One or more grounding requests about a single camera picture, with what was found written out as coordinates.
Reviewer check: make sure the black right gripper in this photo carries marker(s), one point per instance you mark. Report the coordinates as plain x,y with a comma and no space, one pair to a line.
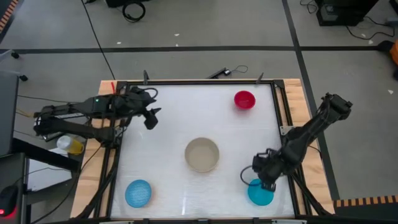
267,166

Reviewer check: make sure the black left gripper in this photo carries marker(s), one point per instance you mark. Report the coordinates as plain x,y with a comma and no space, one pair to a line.
138,97

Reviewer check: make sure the teal bowl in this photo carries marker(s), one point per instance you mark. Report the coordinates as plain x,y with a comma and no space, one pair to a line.
259,196

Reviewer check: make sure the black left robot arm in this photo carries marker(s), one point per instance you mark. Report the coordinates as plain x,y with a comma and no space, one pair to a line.
77,109

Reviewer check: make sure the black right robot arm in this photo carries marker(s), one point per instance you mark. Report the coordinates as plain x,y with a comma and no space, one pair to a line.
311,130

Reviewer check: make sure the white table mat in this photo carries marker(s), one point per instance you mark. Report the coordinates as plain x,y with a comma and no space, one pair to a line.
192,124

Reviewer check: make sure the red marker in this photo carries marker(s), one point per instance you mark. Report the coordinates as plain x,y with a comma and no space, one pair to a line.
112,87

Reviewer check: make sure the beige bowl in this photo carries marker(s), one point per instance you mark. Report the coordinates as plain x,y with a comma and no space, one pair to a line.
202,154

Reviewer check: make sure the light blue patterned bowl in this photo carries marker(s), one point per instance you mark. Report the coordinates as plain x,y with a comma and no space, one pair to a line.
138,193

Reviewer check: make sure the black power adapter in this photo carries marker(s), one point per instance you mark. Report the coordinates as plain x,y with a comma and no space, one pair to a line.
221,73

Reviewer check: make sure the yellow plastic bottle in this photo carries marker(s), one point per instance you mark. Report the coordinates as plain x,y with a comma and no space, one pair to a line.
70,144

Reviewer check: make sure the red bowl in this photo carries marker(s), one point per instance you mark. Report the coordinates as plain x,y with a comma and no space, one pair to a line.
244,99

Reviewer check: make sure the white paper sheet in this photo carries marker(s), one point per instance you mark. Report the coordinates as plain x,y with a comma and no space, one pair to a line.
46,175

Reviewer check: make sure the grey cabinet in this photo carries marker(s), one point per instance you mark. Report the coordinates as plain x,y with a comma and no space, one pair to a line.
7,112

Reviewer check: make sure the black mouse with red light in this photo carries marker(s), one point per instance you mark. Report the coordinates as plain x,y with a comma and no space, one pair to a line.
7,199

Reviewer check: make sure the orange object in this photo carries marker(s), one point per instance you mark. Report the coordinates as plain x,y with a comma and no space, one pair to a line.
394,53

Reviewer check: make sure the black equipment box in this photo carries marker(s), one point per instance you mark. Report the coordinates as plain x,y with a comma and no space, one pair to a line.
342,12

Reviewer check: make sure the black aluminium table frame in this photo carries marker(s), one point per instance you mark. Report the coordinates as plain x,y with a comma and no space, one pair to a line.
281,102

